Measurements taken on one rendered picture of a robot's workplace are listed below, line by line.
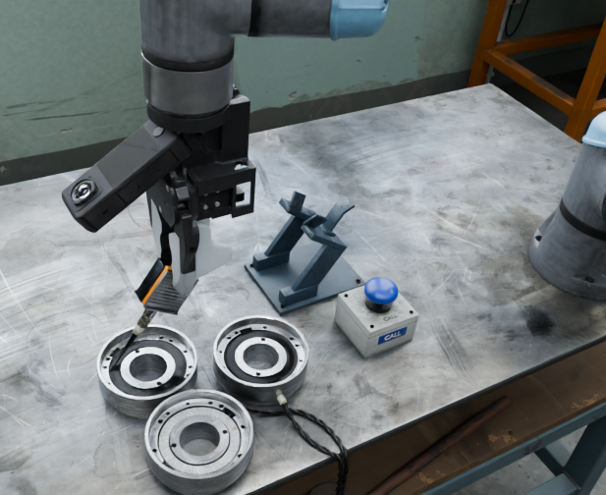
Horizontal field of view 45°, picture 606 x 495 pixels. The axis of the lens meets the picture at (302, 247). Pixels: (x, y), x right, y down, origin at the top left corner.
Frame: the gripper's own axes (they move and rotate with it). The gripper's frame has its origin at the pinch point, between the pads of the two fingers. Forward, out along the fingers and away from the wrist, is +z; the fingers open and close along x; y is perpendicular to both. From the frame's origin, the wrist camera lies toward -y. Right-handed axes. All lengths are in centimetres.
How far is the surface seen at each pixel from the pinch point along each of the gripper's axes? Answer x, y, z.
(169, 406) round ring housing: -7.6, -3.7, 9.9
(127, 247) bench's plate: 21.6, 2.2, 13.1
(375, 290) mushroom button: -5.6, 22.5, 5.8
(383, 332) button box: -8.8, 22.1, 9.5
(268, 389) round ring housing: -10.4, 6.3, 9.5
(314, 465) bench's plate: -18.4, 7.6, 13.4
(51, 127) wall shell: 155, 22, 73
